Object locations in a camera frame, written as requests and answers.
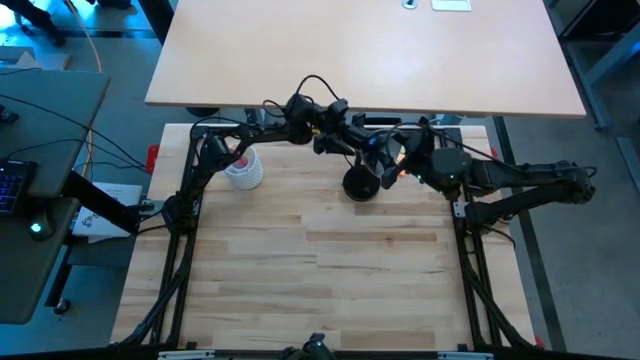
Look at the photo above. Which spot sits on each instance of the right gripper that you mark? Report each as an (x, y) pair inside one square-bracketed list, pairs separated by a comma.
[(420, 155)]

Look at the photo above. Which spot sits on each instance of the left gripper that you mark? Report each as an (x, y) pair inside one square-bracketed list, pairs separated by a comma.
[(345, 135)]

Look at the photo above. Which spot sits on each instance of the black desk lamp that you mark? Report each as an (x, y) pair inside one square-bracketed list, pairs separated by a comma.
[(361, 185)]

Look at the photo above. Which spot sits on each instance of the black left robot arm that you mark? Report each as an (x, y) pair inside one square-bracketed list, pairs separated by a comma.
[(250, 134)]

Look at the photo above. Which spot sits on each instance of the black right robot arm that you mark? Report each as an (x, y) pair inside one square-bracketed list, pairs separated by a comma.
[(525, 175)]

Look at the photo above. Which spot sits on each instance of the large light wooden desk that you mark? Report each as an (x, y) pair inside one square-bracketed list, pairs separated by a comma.
[(365, 55)]

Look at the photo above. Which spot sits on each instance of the white lattice pen cup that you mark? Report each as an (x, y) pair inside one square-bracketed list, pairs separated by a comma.
[(247, 177)]

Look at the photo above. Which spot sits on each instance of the red pen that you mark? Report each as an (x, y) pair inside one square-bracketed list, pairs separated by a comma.
[(242, 162)]

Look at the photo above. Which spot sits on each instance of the round grey desk grommet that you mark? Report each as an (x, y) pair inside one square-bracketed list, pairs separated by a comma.
[(410, 4)]

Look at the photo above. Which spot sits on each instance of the white rectangular plate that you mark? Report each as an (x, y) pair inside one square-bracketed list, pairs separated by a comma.
[(450, 5)]

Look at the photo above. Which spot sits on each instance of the black floor strip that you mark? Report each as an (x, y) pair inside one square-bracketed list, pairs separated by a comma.
[(542, 285)]

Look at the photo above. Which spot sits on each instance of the red tag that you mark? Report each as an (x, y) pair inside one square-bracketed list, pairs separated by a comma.
[(152, 157)]

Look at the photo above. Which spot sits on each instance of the white printed paper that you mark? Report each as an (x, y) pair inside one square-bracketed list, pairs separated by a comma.
[(115, 195)]

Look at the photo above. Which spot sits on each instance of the cardboard box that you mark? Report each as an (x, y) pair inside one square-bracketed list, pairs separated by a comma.
[(45, 60)]

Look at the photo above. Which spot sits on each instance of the black desk leg with caster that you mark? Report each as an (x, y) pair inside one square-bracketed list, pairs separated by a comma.
[(60, 280)]

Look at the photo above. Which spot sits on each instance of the black computer mouse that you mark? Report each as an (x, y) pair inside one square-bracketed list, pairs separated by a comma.
[(41, 227)]

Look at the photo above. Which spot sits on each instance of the black chair base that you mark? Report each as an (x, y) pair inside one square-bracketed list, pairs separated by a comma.
[(35, 17)]

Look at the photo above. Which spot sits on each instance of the black keyboard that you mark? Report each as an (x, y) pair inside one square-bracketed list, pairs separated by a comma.
[(12, 187)]

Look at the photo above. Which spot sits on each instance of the grey side desk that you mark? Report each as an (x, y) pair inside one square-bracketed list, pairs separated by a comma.
[(30, 280)]

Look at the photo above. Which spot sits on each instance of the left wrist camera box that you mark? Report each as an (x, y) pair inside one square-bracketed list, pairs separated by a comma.
[(338, 109)]

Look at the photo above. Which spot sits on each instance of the black metal table frame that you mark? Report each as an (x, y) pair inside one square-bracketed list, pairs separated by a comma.
[(471, 300)]

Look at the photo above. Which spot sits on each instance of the silver bracket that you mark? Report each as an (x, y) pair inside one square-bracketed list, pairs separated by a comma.
[(185, 355), (465, 356)]

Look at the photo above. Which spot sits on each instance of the grey metal shelf frame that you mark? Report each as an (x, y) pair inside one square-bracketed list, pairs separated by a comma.
[(610, 55)]

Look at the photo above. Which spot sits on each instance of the black desk mount beam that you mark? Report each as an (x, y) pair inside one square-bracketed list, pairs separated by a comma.
[(100, 200)]

